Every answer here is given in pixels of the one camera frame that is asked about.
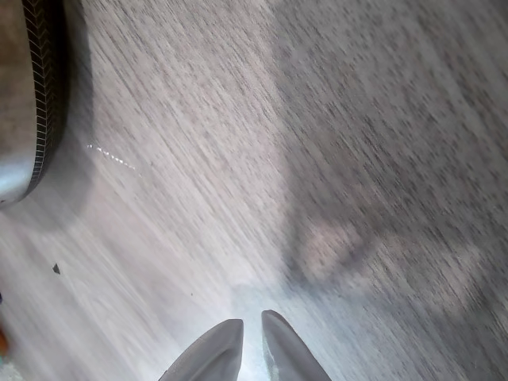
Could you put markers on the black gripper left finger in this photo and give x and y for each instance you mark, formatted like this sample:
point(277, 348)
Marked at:
point(214, 353)

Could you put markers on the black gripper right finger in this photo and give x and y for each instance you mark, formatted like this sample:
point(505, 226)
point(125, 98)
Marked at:
point(285, 353)

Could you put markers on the small black chip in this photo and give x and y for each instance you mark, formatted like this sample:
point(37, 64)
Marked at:
point(56, 268)

